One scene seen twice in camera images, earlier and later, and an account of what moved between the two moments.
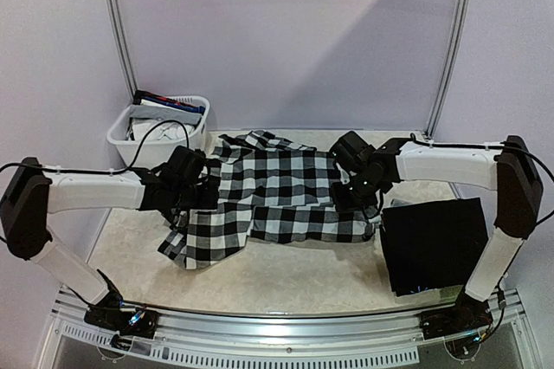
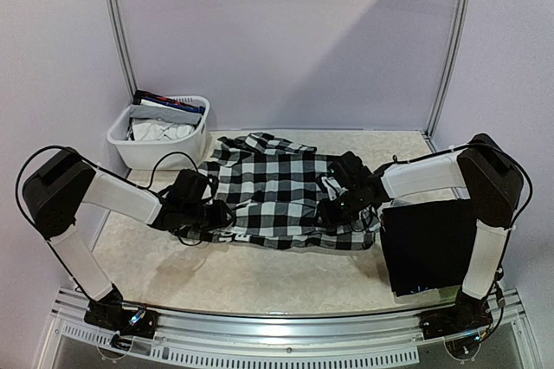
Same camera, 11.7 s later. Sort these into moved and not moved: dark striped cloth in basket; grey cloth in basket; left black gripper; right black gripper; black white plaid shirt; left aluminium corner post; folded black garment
Moved: left black gripper; black white plaid shirt; right black gripper
Not moved: dark striped cloth in basket; grey cloth in basket; folded black garment; left aluminium corner post
